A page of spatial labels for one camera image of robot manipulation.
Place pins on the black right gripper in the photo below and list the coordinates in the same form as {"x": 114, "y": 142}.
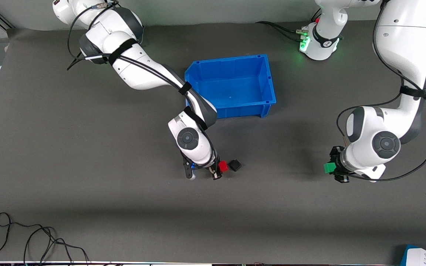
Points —
{"x": 215, "y": 168}

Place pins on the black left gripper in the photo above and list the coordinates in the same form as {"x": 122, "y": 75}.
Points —
{"x": 336, "y": 159}

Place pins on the red cube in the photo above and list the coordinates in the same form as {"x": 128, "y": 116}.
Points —
{"x": 223, "y": 166}

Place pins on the green cube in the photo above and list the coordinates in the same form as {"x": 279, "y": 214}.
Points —
{"x": 329, "y": 168}

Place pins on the black cube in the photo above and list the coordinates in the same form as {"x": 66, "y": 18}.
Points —
{"x": 235, "y": 165}

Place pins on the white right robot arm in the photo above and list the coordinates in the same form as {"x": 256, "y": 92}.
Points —
{"x": 135, "y": 70}

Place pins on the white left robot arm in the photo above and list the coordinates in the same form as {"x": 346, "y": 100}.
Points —
{"x": 401, "y": 55}

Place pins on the blue plastic bin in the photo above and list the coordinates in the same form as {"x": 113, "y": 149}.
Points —
{"x": 235, "y": 87}

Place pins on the dark grey table mat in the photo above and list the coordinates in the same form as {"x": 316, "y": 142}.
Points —
{"x": 87, "y": 184}

